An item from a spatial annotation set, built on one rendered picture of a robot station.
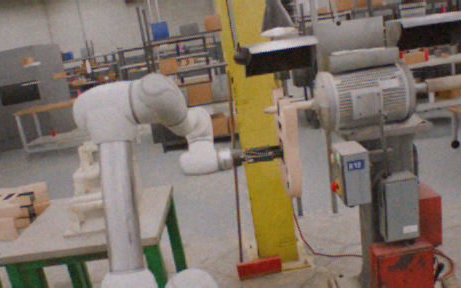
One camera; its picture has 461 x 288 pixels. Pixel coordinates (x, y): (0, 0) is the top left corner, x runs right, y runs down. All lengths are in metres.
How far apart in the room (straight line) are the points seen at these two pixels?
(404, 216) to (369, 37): 0.76
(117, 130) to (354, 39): 1.12
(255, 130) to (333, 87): 1.07
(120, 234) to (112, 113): 0.34
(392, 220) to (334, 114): 0.50
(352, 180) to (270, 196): 1.34
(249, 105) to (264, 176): 0.47
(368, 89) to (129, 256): 1.10
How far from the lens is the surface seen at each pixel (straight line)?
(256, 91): 2.70
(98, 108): 1.28
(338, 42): 1.94
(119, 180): 1.26
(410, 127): 1.88
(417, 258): 1.99
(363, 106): 1.77
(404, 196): 1.86
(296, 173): 1.64
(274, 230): 2.97
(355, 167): 1.59
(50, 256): 1.75
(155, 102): 1.21
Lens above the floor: 1.58
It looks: 14 degrees down
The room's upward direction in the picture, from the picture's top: 9 degrees counter-clockwise
